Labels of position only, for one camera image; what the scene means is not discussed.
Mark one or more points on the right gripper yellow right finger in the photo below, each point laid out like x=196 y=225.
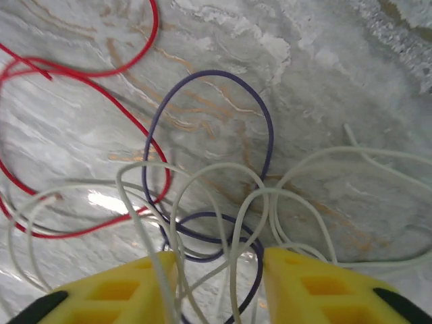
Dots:
x=320 y=297

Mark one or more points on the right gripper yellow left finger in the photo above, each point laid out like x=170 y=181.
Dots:
x=118 y=297

